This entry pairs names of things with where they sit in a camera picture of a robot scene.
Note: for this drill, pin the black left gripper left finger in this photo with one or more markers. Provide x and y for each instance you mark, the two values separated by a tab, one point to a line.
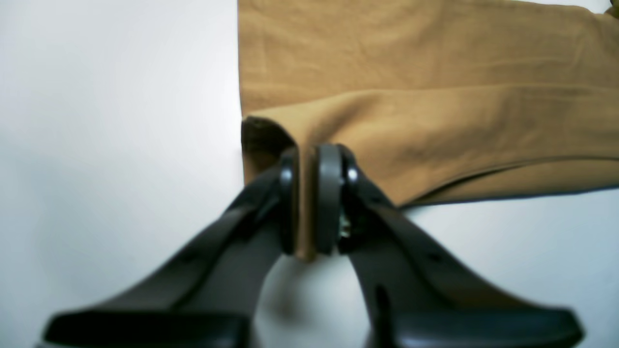
205	295

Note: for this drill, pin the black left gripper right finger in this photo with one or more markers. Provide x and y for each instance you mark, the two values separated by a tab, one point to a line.
418	294

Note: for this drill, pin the brown T-shirt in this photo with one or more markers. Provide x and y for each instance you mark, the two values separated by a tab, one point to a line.
441	101

